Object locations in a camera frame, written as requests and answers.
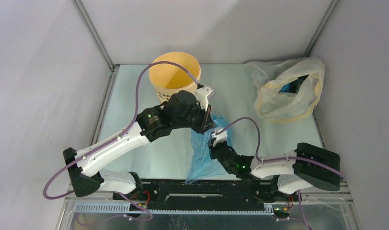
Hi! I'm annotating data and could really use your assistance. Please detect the dark items inside bag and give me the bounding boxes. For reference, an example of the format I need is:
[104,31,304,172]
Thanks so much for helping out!
[279,75,308,94]

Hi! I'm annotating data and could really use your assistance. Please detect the yellow cartoon trash bin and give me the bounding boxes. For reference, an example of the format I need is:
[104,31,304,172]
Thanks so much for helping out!
[149,52,201,103]

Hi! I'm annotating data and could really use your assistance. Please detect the blue plastic trash bag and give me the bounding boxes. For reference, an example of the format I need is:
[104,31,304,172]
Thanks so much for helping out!
[185,130,226,184]

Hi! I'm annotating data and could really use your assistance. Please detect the translucent yellowish plastic bag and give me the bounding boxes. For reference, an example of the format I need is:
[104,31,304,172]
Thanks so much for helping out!
[244,57,325,123]

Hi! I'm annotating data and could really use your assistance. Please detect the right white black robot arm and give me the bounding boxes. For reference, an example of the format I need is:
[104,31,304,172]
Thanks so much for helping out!
[209,141,343,200]

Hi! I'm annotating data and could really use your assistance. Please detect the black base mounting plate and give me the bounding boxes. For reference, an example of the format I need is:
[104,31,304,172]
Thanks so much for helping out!
[126,179,298,212]

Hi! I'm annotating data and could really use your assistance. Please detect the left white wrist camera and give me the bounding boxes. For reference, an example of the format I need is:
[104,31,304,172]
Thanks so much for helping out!
[194,86,216,110]

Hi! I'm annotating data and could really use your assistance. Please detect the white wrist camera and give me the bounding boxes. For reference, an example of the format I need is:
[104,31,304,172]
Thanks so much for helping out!
[194,86,216,110]
[209,127,228,147]

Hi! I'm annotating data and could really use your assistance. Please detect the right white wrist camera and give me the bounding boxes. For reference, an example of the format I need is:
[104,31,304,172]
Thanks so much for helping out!
[209,127,228,147]

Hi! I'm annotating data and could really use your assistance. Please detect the aluminium frame rail front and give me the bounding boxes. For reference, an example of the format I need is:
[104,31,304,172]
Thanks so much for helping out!
[56,179,362,230]

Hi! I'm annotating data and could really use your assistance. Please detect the left aluminium corner post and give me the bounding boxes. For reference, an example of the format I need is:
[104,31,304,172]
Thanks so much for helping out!
[72,0,119,145]

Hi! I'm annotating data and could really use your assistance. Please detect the right aluminium corner post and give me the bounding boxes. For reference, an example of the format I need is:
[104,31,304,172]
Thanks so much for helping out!
[303,0,342,149]

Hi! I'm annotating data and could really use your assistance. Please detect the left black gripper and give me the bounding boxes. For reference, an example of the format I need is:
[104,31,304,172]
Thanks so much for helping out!
[172,100,216,135]

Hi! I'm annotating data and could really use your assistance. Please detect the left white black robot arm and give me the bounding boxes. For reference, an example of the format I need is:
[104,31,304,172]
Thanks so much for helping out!
[63,86,215,200]

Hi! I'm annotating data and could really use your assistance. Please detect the aluminium corner post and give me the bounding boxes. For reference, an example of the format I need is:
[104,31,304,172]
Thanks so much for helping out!
[303,0,342,149]
[72,0,119,145]

